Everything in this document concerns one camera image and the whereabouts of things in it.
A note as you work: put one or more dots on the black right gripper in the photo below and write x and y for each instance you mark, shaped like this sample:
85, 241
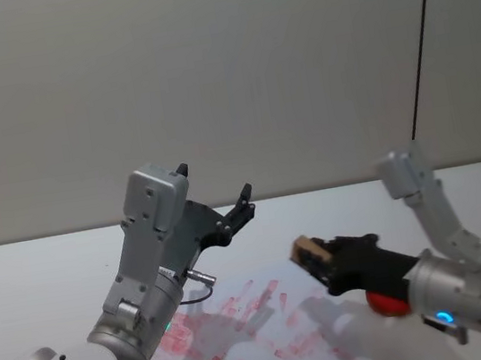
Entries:
366, 263

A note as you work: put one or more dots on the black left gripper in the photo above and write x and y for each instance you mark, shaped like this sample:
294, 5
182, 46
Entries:
204, 228

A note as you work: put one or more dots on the small wooden block eraser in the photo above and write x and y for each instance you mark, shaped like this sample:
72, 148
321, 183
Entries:
305, 248

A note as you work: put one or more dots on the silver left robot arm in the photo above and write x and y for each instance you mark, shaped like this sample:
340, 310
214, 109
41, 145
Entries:
145, 266

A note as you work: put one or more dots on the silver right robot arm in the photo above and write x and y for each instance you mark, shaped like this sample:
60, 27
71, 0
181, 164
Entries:
456, 288

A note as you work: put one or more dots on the round red object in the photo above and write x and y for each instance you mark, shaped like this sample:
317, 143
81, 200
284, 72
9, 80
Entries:
386, 306

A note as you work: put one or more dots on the white sheet with red marks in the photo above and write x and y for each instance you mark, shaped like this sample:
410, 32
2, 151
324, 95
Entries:
244, 324

